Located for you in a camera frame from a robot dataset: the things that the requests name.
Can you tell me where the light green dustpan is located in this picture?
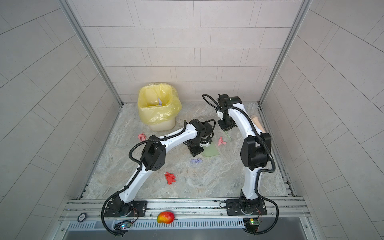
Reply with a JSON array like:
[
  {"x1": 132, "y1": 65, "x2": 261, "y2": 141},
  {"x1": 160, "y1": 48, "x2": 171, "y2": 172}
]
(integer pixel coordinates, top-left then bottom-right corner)
[{"x1": 202, "y1": 144, "x2": 220, "y2": 158}]

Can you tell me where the pink paper scrap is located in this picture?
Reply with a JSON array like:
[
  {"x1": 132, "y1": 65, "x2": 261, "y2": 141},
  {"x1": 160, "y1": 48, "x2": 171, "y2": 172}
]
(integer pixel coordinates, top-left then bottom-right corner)
[
  {"x1": 138, "y1": 133, "x2": 147, "y2": 142},
  {"x1": 218, "y1": 137, "x2": 227, "y2": 146}
]

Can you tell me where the white bin yellow bag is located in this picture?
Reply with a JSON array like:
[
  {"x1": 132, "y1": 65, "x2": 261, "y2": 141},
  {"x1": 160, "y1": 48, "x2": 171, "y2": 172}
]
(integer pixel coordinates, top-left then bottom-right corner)
[{"x1": 138, "y1": 83, "x2": 182, "y2": 132}]

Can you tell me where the green white hand brush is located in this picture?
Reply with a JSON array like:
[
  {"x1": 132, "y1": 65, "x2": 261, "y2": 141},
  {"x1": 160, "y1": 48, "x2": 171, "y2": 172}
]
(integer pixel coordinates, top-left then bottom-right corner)
[{"x1": 224, "y1": 132, "x2": 232, "y2": 142}]

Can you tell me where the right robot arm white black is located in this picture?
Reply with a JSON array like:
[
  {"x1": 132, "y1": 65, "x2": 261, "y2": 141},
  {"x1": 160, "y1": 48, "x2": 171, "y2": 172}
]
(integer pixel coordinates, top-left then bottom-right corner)
[{"x1": 202, "y1": 94, "x2": 280, "y2": 235}]

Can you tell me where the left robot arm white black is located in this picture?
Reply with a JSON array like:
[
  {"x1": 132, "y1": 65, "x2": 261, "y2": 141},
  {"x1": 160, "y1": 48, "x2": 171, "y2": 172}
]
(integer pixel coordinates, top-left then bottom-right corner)
[{"x1": 101, "y1": 119, "x2": 216, "y2": 237}]

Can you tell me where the purple paper scrap centre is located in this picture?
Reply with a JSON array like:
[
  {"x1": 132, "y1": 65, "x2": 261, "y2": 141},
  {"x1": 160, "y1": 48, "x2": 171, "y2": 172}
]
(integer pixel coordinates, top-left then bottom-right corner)
[{"x1": 191, "y1": 159, "x2": 203, "y2": 164}]

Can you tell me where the beige wooden rolling pin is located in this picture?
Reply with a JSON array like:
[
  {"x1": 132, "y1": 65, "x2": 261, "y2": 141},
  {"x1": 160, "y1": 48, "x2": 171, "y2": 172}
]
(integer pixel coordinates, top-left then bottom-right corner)
[{"x1": 251, "y1": 115, "x2": 266, "y2": 133}]

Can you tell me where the red paper scrap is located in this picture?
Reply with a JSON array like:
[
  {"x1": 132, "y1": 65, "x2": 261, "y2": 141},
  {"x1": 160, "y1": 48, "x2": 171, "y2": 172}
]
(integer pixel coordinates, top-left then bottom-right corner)
[{"x1": 165, "y1": 173, "x2": 176, "y2": 185}]

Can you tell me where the red yellow mango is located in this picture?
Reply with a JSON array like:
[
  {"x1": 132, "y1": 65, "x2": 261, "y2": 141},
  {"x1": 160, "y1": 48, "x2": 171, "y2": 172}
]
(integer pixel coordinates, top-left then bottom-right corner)
[{"x1": 157, "y1": 211, "x2": 175, "y2": 225}]

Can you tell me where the right circuit board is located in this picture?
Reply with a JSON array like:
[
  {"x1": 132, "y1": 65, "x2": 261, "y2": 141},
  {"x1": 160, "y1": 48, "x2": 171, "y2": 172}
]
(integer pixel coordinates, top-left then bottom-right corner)
[{"x1": 243, "y1": 219, "x2": 260, "y2": 233}]

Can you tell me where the circuit board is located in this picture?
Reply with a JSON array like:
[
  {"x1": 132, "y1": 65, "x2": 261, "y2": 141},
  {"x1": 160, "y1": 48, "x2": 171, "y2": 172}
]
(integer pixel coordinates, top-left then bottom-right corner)
[
  {"x1": 243, "y1": 219, "x2": 260, "y2": 233},
  {"x1": 114, "y1": 221, "x2": 132, "y2": 231}
]

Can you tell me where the left circuit board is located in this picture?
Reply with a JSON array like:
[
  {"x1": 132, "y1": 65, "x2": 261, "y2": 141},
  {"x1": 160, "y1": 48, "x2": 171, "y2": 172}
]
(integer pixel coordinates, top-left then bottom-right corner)
[{"x1": 114, "y1": 221, "x2": 132, "y2": 231}]

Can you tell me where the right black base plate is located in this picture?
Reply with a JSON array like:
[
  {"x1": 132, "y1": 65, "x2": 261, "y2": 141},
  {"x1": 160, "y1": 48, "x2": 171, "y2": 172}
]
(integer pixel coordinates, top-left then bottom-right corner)
[{"x1": 225, "y1": 199, "x2": 268, "y2": 216}]

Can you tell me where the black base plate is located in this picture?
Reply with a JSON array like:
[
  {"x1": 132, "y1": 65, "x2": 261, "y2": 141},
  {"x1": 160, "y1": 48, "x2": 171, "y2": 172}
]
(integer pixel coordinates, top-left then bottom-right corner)
[
  {"x1": 104, "y1": 200, "x2": 148, "y2": 218},
  {"x1": 225, "y1": 199, "x2": 268, "y2": 216}
]

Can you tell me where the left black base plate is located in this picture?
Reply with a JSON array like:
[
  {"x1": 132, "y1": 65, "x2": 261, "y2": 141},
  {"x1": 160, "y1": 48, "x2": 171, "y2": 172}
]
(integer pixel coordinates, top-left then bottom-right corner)
[{"x1": 104, "y1": 200, "x2": 148, "y2": 218}]

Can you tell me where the aluminium rail frame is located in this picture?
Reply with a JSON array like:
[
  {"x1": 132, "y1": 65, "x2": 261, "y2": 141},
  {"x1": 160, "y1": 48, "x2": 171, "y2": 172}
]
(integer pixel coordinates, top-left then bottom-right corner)
[{"x1": 52, "y1": 197, "x2": 319, "y2": 240}]

